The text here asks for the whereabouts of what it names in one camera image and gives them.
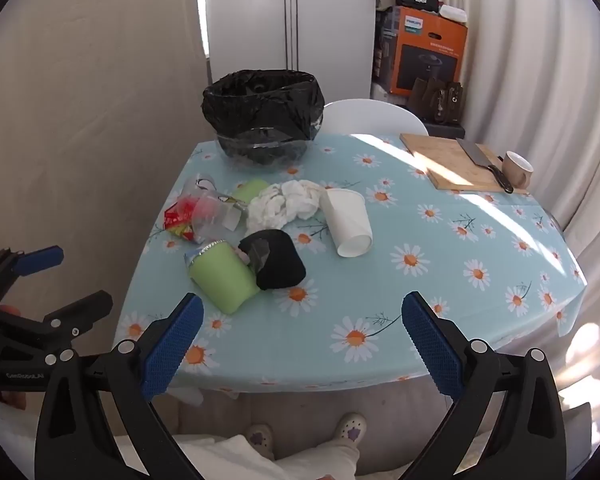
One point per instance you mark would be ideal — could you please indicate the blue daisy tablecloth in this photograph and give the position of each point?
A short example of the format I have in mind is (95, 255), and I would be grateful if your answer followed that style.
(430, 285)

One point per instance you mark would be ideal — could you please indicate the white cabinet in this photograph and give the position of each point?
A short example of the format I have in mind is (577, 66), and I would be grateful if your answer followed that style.
(330, 35)

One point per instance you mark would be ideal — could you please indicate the green cup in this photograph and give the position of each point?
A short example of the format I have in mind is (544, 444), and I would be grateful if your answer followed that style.
(220, 280)
(247, 191)

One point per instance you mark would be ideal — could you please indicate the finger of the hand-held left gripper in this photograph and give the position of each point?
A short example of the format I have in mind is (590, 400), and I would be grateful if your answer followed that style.
(40, 259)
(82, 310)

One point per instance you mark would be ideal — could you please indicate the clear plastic cup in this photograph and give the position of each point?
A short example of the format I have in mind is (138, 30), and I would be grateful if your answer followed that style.
(217, 217)
(200, 184)

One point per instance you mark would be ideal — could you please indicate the brown suede handbag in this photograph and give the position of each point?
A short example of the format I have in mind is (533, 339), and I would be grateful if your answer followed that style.
(425, 100)

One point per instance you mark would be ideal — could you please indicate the person's left shoe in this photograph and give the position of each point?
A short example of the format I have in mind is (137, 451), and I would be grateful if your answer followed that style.
(260, 440)

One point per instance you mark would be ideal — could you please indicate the person's white pants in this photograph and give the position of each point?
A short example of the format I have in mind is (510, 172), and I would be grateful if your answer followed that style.
(300, 462)

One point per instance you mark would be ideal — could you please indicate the wooden cutting board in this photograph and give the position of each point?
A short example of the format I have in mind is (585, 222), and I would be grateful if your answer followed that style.
(430, 160)

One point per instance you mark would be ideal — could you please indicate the orange cardboard box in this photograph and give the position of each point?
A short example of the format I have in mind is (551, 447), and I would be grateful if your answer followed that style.
(430, 45)

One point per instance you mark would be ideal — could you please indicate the beige cloth backdrop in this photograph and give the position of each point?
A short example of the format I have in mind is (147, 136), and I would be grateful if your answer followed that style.
(90, 125)

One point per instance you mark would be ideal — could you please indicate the person's shoe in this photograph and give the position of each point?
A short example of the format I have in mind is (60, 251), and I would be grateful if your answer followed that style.
(351, 426)
(260, 440)

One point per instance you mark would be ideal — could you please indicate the white paper cup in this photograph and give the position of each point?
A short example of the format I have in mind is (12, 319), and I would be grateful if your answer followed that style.
(347, 220)

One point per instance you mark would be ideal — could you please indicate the white curtain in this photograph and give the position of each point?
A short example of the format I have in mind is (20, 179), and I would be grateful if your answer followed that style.
(540, 60)

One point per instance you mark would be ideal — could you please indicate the black cloth bundle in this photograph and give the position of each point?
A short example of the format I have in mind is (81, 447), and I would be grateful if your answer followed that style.
(280, 262)

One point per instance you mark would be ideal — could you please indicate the clear storage boxes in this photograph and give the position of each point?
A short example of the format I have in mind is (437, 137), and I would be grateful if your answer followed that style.
(382, 50)

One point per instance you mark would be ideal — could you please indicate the red snack wrapper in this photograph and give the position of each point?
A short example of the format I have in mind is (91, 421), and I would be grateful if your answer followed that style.
(177, 219)

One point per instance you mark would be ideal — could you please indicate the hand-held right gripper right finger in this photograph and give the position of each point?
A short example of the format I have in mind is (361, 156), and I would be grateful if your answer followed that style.
(432, 350)

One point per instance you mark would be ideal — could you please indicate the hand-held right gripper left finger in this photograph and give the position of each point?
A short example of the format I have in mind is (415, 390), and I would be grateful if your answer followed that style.
(172, 350)

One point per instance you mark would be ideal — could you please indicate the white tissue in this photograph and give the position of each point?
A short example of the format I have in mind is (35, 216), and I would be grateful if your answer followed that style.
(280, 207)

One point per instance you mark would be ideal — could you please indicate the person's left hand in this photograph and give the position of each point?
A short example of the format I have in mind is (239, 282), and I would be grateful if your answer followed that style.
(9, 310)

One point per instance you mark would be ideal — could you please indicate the person's right shoe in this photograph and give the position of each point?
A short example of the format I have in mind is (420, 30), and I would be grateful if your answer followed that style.
(351, 426)

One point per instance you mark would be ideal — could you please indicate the beige mug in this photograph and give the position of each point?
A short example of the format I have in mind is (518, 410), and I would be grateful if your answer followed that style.
(515, 172)

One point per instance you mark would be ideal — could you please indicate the bin with black bag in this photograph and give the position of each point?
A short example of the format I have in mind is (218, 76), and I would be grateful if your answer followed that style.
(260, 105)

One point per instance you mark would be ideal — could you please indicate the white chair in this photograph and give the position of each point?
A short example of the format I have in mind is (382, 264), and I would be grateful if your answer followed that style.
(370, 117)

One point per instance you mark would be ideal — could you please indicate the white pouch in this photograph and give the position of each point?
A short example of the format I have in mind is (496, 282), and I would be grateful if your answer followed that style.
(453, 12)

